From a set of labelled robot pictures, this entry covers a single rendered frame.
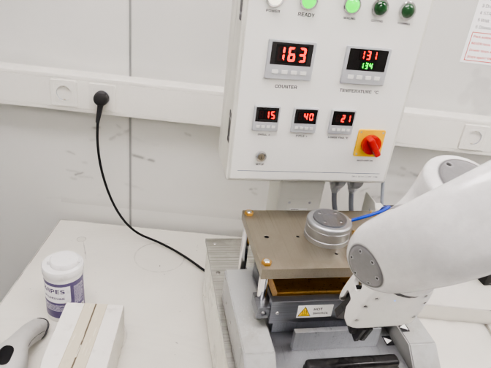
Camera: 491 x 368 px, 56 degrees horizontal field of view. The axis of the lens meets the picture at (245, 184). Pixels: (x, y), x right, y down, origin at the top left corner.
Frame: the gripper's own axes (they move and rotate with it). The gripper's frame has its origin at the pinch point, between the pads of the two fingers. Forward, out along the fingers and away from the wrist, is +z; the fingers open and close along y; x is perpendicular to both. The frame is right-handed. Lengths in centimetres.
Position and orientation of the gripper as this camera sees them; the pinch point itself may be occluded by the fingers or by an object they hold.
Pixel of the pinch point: (359, 326)
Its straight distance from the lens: 73.5
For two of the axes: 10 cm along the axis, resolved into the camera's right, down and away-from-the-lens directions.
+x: -1.4, -7.4, 6.6
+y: 9.8, 0.0, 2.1
